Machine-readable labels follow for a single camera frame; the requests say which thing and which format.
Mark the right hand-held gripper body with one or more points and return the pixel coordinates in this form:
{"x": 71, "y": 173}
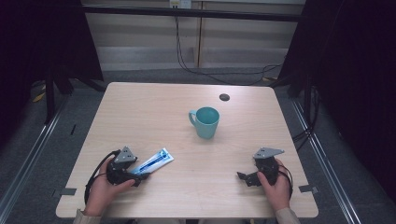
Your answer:
{"x": 267, "y": 165}

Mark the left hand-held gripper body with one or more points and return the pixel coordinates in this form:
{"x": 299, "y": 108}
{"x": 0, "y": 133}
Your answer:
{"x": 120, "y": 168}

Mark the blue white toothpaste tube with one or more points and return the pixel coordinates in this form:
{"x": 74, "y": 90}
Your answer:
{"x": 155, "y": 161}

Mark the teal mug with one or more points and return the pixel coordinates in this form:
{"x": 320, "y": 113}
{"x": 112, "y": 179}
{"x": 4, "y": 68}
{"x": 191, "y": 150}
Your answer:
{"x": 205, "y": 126}

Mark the person's right hand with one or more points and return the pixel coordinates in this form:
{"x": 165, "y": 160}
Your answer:
{"x": 278, "y": 194}

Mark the person's left hand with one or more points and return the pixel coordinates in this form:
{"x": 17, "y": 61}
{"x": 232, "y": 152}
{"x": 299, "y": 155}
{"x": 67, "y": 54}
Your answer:
{"x": 99, "y": 193}

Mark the grey tape piece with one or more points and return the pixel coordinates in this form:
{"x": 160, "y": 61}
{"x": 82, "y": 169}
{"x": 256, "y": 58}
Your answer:
{"x": 308, "y": 188}
{"x": 67, "y": 191}

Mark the small black tape strip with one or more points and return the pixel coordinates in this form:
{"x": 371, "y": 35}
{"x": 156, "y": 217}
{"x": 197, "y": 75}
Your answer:
{"x": 73, "y": 129}

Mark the black metal stand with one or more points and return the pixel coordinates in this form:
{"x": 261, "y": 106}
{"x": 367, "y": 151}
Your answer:
{"x": 49, "y": 99}
{"x": 308, "y": 102}

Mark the black round table grommet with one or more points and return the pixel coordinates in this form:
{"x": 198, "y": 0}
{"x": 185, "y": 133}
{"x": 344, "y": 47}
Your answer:
{"x": 224, "y": 97}

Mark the yellow floor scrap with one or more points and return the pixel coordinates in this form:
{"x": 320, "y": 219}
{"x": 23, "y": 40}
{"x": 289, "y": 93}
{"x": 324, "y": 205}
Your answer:
{"x": 39, "y": 97}

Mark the dark curtain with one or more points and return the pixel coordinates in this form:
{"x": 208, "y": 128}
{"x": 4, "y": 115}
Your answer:
{"x": 37, "y": 40}
{"x": 355, "y": 77}

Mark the black horizontal bar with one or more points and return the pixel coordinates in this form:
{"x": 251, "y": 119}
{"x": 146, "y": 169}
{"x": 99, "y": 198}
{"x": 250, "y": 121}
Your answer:
{"x": 218, "y": 14}

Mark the metal floor rail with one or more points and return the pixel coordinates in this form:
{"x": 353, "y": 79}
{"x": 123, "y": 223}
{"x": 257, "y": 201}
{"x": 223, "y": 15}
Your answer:
{"x": 28, "y": 161}
{"x": 330, "y": 174}

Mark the white wall outlet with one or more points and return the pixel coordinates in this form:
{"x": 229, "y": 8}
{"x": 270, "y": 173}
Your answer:
{"x": 180, "y": 3}

